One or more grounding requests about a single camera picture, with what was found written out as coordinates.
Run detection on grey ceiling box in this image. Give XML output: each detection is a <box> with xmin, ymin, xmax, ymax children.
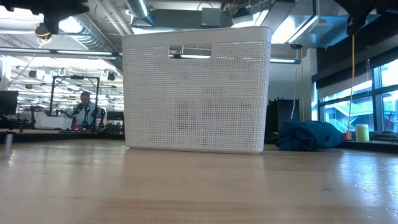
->
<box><xmin>201</xmin><ymin>7</ymin><xmax>222</xmax><ymax>27</ymax></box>

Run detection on black background rig frame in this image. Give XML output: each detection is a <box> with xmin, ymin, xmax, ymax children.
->
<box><xmin>49</xmin><ymin>75</ymin><xmax>101</xmax><ymax>128</ymax></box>

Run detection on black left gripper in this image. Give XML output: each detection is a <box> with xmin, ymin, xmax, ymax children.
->
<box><xmin>30</xmin><ymin>0</ymin><xmax>90</xmax><ymax>35</ymax></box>

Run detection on person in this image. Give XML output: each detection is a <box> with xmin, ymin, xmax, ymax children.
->
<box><xmin>72</xmin><ymin>91</ymin><xmax>106</xmax><ymax>129</ymax></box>

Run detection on black monitor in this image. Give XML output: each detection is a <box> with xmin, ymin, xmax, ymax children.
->
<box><xmin>0</xmin><ymin>90</ymin><xmax>19</xmax><ymax>116</ymax></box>

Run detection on black cabinet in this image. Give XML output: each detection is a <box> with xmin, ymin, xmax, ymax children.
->
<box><xmin>264</xmin><ymin>97</ymin><xmax>300</xmax><ymax>144</ymax></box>

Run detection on pale green roll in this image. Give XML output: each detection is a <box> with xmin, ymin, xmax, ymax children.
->
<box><xmin>354</xmin><ymin>124</ymin><xmax>370</xmax><ymax>142</ymax></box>

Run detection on black yellow ceiling cable reel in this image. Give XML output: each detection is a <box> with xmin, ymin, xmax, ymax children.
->
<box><xmin>33</xmin><ymin>23</ymin><xmax>52</xmax><ymax>40</ymax></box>

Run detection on dark blue cloth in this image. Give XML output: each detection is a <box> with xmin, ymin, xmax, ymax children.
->
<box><xmin>275</xmin><ymin>120</ymin><xmax>345</xmax><ymax>152</ymax></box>

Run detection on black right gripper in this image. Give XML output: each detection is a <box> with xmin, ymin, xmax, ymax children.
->
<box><xmin>333</xmin><ymin>0</ymin><xmax>376</xmax><ymax>35</ymax></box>

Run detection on white perforated plastic basket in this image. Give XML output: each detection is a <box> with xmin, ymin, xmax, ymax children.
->
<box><xmin>121</xmin><ymin>26</ymin><xmax>273</xmax><ymax>155</ymax></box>

